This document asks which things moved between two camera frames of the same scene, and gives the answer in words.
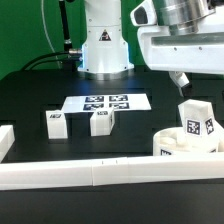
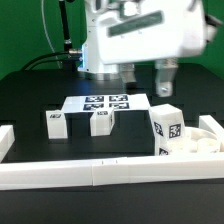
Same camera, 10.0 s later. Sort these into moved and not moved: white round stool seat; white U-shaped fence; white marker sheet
Moved: white round stool seat
Not moved: white U-shaped fence; white marker sheet
